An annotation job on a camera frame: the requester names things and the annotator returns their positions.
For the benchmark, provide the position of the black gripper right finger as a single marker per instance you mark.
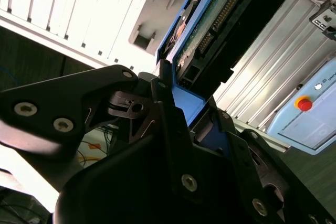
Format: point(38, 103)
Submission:
point(249, 171)

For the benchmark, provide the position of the hard disk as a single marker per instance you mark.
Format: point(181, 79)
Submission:
point(189, 98)

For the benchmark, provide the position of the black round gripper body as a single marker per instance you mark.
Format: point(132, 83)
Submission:
point(126, 192)

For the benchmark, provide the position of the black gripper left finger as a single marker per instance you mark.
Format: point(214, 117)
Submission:
point(52, 95)

